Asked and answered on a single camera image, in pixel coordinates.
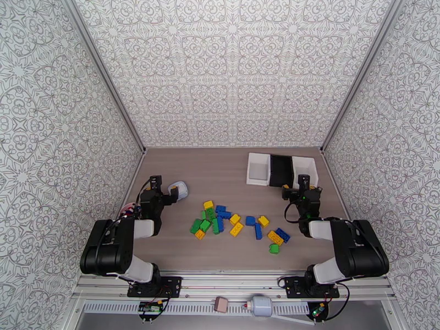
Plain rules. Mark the black plastic container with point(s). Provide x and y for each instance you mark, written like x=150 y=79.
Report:
x=281 y=171

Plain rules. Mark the white plastic container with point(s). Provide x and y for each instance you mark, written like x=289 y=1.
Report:
x=304 y=165
x=258 y=171

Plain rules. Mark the yellow square lego brick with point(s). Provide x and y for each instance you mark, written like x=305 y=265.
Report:
x=235 y=219
x=263 y=221
x=199 y=234
x=208 y=204

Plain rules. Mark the green long lego brick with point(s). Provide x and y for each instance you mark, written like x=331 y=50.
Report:
x=215 y=226
x=210 y=213
x=196 y=226

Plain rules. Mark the blue long lego brick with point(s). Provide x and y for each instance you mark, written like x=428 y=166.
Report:
x=221 y=224
x=258 y=231
x=284 y=234
x=225 y=215

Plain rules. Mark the yellow long lego brick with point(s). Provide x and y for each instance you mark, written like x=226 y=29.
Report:
x=275 y=238
x=236 y=229

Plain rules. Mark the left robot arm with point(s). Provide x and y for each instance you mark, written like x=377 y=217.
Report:
x=106 y=246

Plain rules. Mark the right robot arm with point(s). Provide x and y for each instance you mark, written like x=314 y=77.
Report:
x=361 y=250

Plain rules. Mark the pale blue alarm clock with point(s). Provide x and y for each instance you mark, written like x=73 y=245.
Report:
x=183 y=189

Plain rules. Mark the pink cup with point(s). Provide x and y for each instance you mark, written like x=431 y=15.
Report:
x=129 y=209

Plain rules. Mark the green circuit board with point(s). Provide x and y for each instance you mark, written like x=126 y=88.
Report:
x=150 y=307
x=318 y=309

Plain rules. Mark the pale blue cylinder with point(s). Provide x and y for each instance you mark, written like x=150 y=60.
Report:
x=261 y=306

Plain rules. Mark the small pink box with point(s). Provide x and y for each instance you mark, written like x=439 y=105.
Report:
x=220 y=304

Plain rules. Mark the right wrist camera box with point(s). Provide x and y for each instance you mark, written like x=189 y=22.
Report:
x=304 y=181

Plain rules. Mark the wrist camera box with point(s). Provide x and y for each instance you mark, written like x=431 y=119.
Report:
x=304 y=181
x=155 y=181

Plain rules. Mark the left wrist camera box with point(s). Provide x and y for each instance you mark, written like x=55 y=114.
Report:
x=155 y=181

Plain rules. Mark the aluminium side rail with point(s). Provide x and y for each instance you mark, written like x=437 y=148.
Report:
x=335 y=181
x=132 y=181

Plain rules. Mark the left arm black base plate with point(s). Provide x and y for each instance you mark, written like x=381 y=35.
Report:
x=172 y=286

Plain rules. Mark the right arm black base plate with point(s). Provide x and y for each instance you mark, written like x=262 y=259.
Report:
x=292 y=287

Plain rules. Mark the aluminium front rail frame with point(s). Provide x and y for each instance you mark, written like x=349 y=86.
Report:
x=233 y=284

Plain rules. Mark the aluminium corner post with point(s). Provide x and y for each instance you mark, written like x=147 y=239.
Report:
x=104 y=74
x=357 y=74

